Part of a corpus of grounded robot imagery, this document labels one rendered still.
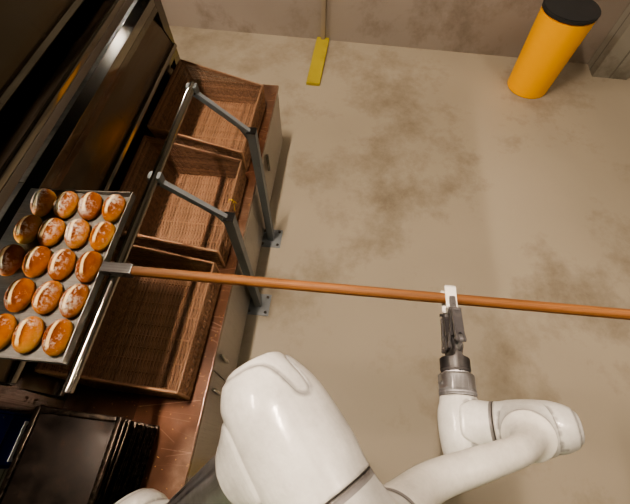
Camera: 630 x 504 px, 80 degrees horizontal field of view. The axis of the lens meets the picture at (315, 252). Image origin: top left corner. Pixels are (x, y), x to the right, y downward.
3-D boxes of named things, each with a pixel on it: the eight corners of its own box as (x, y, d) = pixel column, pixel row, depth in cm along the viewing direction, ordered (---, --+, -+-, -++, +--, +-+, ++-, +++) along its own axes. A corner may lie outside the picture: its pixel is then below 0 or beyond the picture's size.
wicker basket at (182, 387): (74, 387, 151) (29, 373, 127) (125, 264, 179) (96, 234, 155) (191, 402, 149) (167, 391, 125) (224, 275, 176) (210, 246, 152)
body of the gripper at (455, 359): (446, 368, 92) (443, 331, 96) (436, 375, 99) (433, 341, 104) (477, 371, 91) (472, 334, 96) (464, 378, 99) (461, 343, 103)
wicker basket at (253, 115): (163, 164, 210) (143, 126, 186) (192, 98, 237) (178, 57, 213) (248, 173, 207) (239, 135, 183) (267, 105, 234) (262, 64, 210)
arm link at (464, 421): (442, 401, 99) (496, 401, 92) (447, 468, 91) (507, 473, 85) (430, 393, 91) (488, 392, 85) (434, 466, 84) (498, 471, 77)
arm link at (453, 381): (434, 397, 97) (432, 374, 100) (469, 401, 96) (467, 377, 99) (445, 391, 89) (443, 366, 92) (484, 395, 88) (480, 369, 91)
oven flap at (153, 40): (6, 384, 119) (-66, 368, 104) (171, 47, 206) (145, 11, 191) (15, 385, 118) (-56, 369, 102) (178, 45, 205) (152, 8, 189)
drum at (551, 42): (546, 74, 342) (595, -7, 283) (553, 104, 322) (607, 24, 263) (500, 70, 345) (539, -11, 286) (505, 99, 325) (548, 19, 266)
